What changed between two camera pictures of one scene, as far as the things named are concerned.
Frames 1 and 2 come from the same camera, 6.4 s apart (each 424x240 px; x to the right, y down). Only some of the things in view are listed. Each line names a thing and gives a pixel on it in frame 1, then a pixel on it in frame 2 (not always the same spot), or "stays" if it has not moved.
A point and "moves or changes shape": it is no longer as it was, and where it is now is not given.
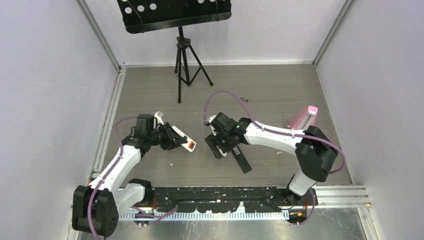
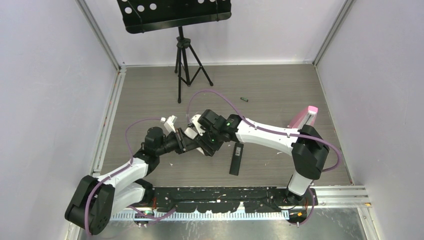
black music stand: x=145 y=15 stays
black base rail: x=222 y=200 stays
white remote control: x=190 y=145 moves or changes shape
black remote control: x=241 y=160 moves or changes shape
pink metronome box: x=306 y=118 stays
